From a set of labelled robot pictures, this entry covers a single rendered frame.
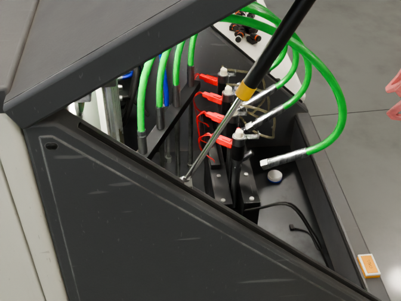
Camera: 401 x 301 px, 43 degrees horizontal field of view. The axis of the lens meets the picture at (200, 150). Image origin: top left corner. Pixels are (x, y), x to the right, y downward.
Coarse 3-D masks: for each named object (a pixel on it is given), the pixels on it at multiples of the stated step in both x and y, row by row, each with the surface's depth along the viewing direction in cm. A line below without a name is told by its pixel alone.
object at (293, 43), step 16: (240, 16) 80; (272, 32) 80; (304, 48) 80; (144, 64) 91; (320, 64) 81; (144, 80) 93; (336, 80) 83; (144, 96) 96; (336, 96) 84; (144, 128) 102; (336, 128) 88; (320, 144) 91
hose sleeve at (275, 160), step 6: (294, 150) 95; (300, 150) 93; (276, 156) 96; (282, 156) 95; (288, 156) 95; (294, 156) 94; (300, 156) 94; (306, 156) 93; (270, 162) 97; (276, 162) 96; (282, 162) 96
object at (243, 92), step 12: (300, 0) 52; (312, 0) 52; (288, 12) 53; (300, 12) 52; (288, 24) 53; (276, 36) 54; (288, 36) 54; (264, 48) 56; (276, 48) 55; (264, 60) 56; (252, 72) 57; (264, 72) 57; (240, 84) 59; (252, 84) 58; (240, 96) 59; (228, 120) 62; (216, 132) 63; (204, 156) 66; (192, 168) 68
